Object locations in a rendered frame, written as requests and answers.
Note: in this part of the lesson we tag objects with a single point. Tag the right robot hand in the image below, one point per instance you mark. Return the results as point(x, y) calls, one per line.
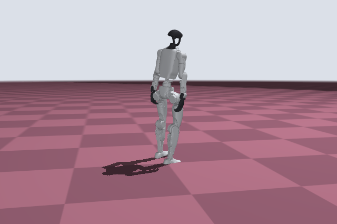
point(181, 103)

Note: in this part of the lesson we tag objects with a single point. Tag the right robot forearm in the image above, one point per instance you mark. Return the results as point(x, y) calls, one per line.
point(183, 85)

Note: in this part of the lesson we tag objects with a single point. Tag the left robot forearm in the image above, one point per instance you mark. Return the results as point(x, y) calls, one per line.
point(155, 80)

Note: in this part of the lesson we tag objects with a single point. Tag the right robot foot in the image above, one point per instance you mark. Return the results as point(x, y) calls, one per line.
point(167, 161)

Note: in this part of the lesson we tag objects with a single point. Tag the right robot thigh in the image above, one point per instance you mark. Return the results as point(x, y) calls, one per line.
point(177, 116)

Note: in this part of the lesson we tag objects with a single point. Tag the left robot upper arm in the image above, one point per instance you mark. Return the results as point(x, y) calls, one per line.
point(158, 61)

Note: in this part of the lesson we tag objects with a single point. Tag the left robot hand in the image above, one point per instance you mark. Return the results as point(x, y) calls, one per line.
point(152, 99)

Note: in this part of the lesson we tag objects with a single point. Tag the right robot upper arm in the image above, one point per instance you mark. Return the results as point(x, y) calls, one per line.
point(182, 60)

